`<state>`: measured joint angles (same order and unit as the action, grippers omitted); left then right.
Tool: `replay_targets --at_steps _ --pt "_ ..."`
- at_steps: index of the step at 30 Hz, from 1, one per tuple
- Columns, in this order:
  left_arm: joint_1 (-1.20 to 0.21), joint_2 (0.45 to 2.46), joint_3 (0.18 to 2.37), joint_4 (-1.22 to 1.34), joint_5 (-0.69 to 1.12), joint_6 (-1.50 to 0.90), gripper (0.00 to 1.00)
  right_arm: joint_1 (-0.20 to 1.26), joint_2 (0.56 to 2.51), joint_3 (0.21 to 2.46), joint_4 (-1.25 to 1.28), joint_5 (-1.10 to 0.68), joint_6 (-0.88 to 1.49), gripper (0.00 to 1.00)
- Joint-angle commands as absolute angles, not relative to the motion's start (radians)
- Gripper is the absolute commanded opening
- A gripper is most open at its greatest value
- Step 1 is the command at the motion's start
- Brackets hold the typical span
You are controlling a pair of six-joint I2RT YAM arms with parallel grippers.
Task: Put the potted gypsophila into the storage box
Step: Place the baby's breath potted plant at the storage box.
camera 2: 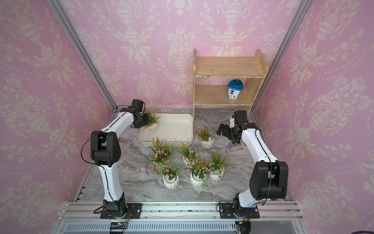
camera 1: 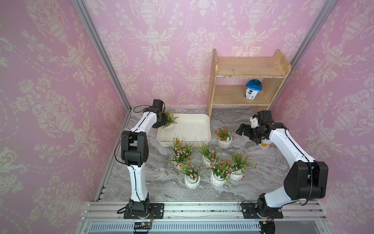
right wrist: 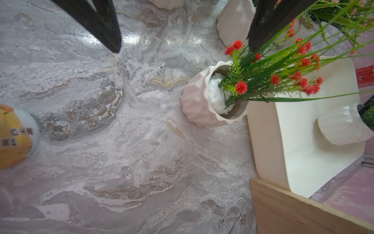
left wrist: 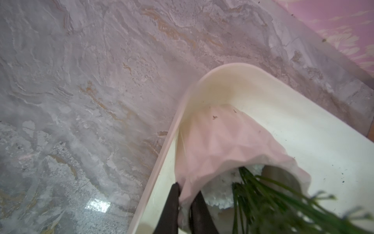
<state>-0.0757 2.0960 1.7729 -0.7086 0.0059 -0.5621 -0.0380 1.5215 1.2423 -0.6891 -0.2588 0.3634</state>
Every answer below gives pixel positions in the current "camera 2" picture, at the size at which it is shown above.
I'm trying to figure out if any orange flower white pot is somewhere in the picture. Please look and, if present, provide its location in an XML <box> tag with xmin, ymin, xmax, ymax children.
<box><xmin>145</xmin><ymin>109</ymin><xmax>160</xmax><ymax>130</ymax></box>

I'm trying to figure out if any red flower white pot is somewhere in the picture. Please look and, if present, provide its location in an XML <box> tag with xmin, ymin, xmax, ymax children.
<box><xmin>196</xmin><ymin>126</ymin><xmax>215</xmax><ymax>149</ymax></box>

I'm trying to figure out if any pink flower twine pot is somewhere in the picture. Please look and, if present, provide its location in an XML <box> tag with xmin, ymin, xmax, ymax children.
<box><xmin>148</xmin><ymin>137</ymin><xmax>175</xmax><ymax>170</ymax></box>

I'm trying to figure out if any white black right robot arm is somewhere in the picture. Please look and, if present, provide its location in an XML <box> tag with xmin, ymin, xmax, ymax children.
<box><xmin>217</xmin><ymin>110</ymin><xmax>289</xmax><ymax>217</ymax></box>

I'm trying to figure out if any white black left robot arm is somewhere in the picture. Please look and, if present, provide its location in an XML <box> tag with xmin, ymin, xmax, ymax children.
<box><xmin>90</xmin><ymin>99</ymin><xmax>150</xmax><ymax>218</ymax></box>

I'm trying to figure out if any cream plastic storage box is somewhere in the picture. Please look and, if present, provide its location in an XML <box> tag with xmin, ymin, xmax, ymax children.
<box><xmin>138</xmin><ymin>114</ymin><xmax>194</xmax><ymax>147</ymax></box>

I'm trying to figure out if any blue lid white cup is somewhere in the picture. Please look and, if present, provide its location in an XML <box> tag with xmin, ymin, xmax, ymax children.
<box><xmin>228</xmin><ymin>79</ymin><xmax>243</xmax><ymax>100</ymax></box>

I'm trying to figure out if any red pink flower pot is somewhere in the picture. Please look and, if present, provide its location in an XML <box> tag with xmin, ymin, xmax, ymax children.
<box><xmin>178</xmin><ymin>143</ymin><xmax>198</xmax><ymax>167</ymax></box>

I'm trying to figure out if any red flower front pot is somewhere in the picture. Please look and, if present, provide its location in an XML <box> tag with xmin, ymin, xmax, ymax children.
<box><xmin>185</xmin><ymin>159</ymin><xmax>209</xmax><ymax>187</ymax></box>

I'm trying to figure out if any wooden two-tier shelf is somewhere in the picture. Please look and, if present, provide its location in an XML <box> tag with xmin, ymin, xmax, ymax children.
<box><xmin>192</xmin><ymin>49</ymin><xmax>269</xmax><ymax>117</ymax></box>

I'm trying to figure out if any pink flower front pot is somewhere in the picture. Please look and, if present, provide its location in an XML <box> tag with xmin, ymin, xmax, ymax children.
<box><xmin>157</xmin><ymin>163</ymin><xmax>182</xmax><ymax>189</ymax></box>

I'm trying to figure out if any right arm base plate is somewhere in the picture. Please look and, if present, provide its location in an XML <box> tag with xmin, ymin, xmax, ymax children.
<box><xmin>216</xmin><ymin>202</ymin><xmax>260</xmax><ymax>219</ymax></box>

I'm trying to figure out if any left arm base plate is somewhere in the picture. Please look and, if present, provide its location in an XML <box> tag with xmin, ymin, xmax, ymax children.
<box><xmin>100</xmin><ymin>203</ymin><xmax>142</xmax><ymax>220</ymax></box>

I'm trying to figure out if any aluminium front rail frame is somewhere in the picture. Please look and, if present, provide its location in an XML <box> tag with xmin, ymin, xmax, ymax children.
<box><xmin>52</xmin><ymin>200</ymin><xmax>308</xmax><ymax>234</ymax></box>

